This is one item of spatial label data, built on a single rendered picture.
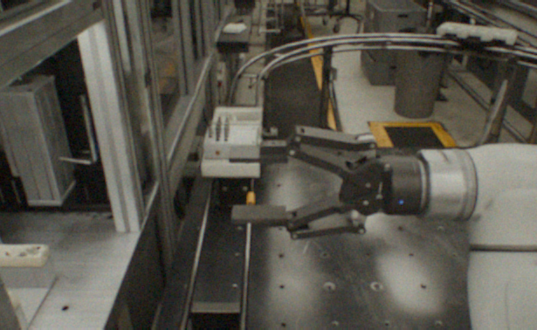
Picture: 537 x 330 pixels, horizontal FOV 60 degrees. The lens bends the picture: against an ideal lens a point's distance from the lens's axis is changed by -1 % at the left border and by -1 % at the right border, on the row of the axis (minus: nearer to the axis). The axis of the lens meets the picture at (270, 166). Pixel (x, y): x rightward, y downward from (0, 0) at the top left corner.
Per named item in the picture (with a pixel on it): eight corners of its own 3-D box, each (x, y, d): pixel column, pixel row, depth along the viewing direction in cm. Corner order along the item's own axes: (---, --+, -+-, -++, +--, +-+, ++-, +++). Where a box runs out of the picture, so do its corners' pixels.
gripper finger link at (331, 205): (362, 179, 60) (366, 188, 60) (283, 209, 62) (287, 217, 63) (368, 195, 56) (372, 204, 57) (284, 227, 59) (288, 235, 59)
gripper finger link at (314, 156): (368, 192, 56) (375, 182, 55) (285, 157, 54) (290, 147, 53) (363, 175, 60) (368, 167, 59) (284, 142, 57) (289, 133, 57)
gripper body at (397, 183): (402, 197, 63) (334, 197, 63) (412, 141, 59) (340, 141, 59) (418, 230, 57) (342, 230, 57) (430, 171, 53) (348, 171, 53)
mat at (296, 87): (363, 190, 266) (363, 189, 265) (260, 190, 266) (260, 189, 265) (302, 3, 775) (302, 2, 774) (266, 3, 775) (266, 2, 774)
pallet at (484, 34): (434, 45, 242) (437, 26, 237) (441, 39, 252) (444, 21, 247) (509, 56, 225) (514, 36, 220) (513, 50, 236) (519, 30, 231)
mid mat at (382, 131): (494, 194, 262) (495, 192, 262) (398, 195, 262) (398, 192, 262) (439, 122, 349) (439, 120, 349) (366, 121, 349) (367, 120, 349)
